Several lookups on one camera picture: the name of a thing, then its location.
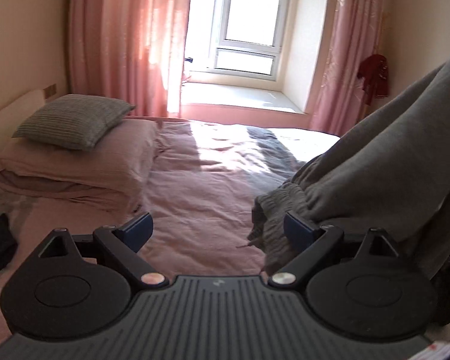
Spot grey sweatpants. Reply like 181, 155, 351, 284
248, 58, 450, 278

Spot folded pink blanket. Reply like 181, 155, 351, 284
0, 119, 158, 215

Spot grey striped pillow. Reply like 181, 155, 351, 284
13, 94, 135, 151

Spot pink duvet on bed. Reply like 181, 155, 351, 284
0, 119, 337, 343

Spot cream padded headboard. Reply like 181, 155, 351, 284
0, 89, 45, 152

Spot dark red hanging garment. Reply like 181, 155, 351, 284
357, 54, 389, 106

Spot right pink curtain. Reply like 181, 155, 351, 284
310, 0, 385, 136

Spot pink curtain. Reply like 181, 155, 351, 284
310, 0, 385, 136
68, 0, 191, 117

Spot left pink curtain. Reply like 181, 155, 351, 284
68, 0, 191, 117

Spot white framed window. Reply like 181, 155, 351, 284
185, 0, 289, 80

